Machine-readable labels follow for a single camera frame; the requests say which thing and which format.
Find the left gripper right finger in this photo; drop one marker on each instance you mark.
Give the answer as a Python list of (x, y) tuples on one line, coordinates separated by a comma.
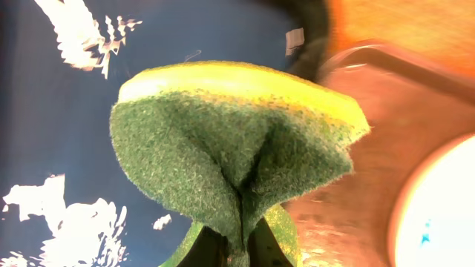
[(263, 248)]

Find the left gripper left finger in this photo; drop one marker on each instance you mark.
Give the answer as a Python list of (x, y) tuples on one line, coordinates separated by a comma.
[(208, 250)]

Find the green yellow sponge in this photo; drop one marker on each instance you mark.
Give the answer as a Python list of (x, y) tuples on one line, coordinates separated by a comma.
[(223, 142)]

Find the blue water tray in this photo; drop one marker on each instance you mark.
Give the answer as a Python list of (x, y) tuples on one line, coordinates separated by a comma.
[(64, 198)]

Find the dark brown serving tray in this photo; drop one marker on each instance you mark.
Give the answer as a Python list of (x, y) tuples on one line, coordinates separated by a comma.
[(417, 109)]

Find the white plate front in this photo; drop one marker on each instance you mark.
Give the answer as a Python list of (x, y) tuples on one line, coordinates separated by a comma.
[(432, 224)]

